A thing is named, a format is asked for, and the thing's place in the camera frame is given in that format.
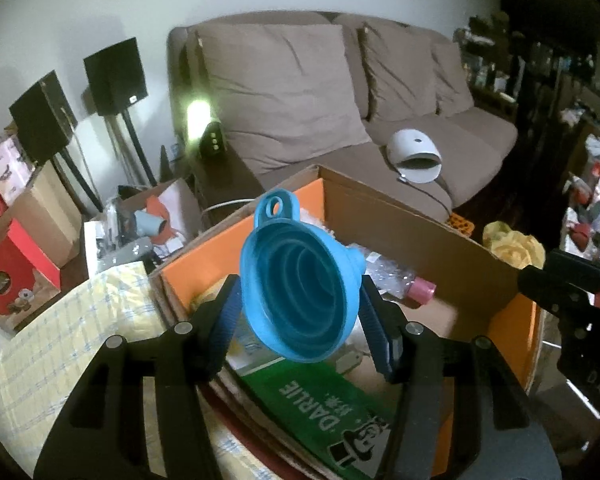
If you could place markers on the dark cluttered shelf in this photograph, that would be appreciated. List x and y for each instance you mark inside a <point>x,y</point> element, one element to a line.
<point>550,62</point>

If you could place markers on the clear plastic bag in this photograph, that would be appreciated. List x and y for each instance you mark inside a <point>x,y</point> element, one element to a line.
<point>390,278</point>

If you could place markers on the brown sofa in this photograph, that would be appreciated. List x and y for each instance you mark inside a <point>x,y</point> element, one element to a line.
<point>473,144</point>

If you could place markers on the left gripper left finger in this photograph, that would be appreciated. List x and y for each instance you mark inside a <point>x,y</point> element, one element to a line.
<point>191,354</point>

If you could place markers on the left brown sofa cushion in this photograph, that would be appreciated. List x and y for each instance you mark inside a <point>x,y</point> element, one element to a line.
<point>283,93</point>

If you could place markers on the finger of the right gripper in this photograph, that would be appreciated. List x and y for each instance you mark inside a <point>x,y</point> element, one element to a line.
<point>573,269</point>
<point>557,296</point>

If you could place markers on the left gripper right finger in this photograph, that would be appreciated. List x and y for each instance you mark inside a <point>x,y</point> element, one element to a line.
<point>409,355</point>

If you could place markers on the pink white small box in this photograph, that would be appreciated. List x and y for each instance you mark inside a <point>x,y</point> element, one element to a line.
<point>15,168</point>

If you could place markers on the open box of clutter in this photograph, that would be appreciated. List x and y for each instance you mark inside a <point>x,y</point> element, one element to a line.
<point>149,227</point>

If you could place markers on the brown cardboard box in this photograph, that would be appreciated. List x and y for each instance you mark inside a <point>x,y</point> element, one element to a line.
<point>49,215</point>

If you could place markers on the yellow blue plaid bedsheet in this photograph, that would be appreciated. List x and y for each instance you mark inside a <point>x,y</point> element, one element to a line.
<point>41,364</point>

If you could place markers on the white nail lamp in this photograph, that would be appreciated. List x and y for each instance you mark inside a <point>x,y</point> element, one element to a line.
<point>414,156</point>

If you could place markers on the blue collapsible funnel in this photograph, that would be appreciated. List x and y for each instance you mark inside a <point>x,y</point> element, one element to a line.
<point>300,286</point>

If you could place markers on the red chocolate collection box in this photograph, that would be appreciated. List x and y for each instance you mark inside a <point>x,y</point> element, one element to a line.
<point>28,278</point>

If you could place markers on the middle brown sofa cushion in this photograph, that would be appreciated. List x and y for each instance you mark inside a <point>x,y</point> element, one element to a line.
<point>400,71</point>

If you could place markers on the right brown sofa cushion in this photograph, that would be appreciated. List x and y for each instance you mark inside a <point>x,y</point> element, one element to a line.
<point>452,90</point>

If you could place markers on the pink capped bottle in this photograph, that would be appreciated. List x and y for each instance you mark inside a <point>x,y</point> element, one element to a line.
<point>419,290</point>

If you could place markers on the black speaker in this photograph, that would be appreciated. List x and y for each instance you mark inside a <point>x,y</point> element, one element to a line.
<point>44,119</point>
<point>116,77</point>

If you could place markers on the left black speaker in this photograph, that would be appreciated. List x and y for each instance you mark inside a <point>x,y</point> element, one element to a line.
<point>44,119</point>

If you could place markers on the green Darlie toothpaste box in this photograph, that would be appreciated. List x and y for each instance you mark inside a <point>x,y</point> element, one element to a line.
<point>344,427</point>

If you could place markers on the brown sofa cushion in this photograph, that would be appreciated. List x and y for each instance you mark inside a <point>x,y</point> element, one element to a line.
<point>283,93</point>
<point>452,90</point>
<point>400,71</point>

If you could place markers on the right black speaker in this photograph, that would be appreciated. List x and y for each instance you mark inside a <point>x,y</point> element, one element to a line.
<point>116,77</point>

